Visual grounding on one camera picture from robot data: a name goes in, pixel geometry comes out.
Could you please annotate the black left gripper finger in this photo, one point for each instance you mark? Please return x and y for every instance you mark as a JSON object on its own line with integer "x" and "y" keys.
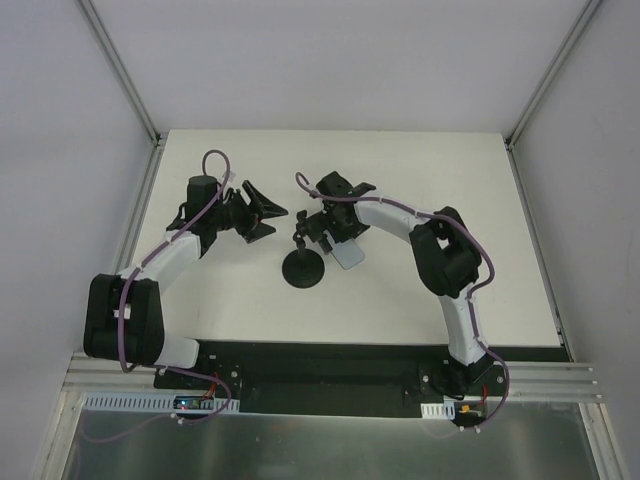
{"x": 259, "y": 231}
{"x": 260, "y": 205}

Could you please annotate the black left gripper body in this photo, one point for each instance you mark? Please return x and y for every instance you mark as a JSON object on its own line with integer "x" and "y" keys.
{"x": 248, "y": 213}

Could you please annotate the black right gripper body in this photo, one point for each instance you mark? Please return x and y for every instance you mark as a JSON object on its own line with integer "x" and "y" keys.
{"x": 314, "y": 226}

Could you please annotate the light blue smartphone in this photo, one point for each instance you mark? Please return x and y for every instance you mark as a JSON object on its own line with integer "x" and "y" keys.
{"x": 348, "y": 254}

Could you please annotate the black phone stand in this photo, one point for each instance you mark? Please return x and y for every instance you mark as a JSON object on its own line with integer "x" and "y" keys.
{"x": 304, "y": 268}

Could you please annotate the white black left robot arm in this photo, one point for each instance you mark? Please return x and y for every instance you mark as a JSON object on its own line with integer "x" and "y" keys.
{"x": 124, "y": 320}

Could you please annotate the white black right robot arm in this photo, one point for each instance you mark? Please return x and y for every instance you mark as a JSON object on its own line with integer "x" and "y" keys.
{"x": 447, "y": 259}

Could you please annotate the shiny metal front panel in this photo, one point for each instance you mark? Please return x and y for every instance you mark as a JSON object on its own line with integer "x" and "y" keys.
{"x": 524, "y": 441}

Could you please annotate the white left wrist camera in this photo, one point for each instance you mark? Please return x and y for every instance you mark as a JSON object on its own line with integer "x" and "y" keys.
{"x": 228, "y": 178}

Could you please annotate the aluminium left frame post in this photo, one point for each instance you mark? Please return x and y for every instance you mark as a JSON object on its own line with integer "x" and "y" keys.
{"x": 118, "y": 68}

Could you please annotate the aluminium frame post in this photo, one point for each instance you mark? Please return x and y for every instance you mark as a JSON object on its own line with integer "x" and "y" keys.
{"x": 118, "y": 68}
{"x": 551, "y": 74}

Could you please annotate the aluminium right frame post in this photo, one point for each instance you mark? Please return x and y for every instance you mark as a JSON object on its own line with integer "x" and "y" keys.
{"x": 551, "y": 74}

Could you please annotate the white slotted right cable duct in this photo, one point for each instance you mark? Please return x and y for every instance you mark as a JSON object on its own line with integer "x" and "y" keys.
{"x": 438, "y": 411}

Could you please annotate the white slotted cable duct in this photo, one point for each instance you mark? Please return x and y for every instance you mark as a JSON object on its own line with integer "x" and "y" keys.
{"x": 438, "y": 411}
{"x": 158, "y": 403}

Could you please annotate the aluminium left table rail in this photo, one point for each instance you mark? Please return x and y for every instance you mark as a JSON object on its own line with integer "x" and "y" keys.
{"x": 130, "y": 240}

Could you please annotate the aluminium table rail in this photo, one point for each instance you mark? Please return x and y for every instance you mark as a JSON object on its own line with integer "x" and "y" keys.
{"x": 130, "y": 240}
{"x": 534, "y": 235}

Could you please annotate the white slotted left cable duct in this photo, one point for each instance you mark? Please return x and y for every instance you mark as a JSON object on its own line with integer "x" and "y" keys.
{"x": 158, "y": 403}

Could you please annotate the aluminium right table rail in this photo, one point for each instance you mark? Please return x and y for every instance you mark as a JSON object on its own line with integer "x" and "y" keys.
{"x": 534, "y": 235}

